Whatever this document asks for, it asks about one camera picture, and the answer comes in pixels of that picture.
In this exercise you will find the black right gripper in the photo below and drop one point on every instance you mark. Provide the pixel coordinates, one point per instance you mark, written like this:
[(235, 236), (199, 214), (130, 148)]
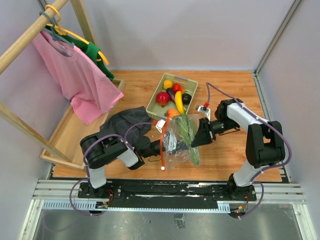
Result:
[(205, 134)]

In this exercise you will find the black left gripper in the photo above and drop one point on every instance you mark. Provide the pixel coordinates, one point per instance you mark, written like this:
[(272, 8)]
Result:
[(179, 146)]

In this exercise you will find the clear zip top bag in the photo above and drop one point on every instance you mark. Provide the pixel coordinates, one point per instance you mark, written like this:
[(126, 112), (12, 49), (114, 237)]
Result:
[(176, 140)]

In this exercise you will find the green fake leafy vegetable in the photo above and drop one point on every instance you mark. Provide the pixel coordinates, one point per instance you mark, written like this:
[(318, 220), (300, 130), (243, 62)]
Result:
[(187, 126)]

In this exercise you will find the orange fake peach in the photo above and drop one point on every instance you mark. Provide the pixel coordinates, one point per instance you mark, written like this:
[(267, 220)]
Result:
[(170, 113)]

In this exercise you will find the dark fake avocado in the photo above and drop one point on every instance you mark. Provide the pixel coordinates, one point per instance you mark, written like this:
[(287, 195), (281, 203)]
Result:
[(186, 98)]

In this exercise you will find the yellow fake banana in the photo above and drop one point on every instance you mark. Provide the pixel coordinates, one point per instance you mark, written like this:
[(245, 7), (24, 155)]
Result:
[(179, 102)]

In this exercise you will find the red fake apple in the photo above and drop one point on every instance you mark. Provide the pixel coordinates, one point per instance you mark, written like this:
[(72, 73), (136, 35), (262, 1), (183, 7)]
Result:
[(162, 99)]

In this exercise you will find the purple fake eggplant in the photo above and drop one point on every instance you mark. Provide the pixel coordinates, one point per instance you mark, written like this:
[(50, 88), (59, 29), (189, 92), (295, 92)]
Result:
[(171, 93)]

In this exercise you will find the yellow fake orange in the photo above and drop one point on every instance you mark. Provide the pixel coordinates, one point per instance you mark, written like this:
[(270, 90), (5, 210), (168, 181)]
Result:
[(167, 84)]

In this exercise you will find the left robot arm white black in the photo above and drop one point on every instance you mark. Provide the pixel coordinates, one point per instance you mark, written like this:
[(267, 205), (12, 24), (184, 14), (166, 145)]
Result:
[(101, 149)]

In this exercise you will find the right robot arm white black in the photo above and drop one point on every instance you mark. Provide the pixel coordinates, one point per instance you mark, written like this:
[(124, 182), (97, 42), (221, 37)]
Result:
[(264, 146)]

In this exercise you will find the light green plastic basket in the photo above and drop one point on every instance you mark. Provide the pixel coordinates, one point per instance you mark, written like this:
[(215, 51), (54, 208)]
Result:
[(155, 111)]

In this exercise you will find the dark grey checked cloth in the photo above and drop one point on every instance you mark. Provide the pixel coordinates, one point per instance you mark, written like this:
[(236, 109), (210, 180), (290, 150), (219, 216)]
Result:
[(131, 123)]

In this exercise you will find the pink t-shirt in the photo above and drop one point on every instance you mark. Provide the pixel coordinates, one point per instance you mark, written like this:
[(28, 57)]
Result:
[(90, 91)]

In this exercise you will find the wooden clothes rack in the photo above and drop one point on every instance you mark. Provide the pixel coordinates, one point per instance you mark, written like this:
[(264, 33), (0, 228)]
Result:
[(29, 91)]

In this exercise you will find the green t-shirt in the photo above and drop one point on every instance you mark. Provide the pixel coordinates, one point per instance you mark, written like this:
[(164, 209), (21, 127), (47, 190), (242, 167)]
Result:
[(92, 51)]

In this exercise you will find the grey clothes hanger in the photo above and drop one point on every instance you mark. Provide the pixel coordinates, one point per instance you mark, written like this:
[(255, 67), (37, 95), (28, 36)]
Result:
[(55, 36)]

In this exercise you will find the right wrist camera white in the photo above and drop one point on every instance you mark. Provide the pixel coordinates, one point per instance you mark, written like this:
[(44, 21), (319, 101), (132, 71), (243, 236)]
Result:
[(204, 110)]

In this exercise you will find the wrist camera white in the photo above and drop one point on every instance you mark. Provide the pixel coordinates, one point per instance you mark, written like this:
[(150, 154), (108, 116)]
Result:
[(160, 124), (204, 110)]

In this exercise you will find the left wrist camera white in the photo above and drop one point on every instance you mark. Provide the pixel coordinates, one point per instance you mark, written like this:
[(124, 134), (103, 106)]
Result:
[(160, 124)]

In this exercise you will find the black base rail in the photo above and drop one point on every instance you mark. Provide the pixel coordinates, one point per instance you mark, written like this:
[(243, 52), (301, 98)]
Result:
[(155, 195)]

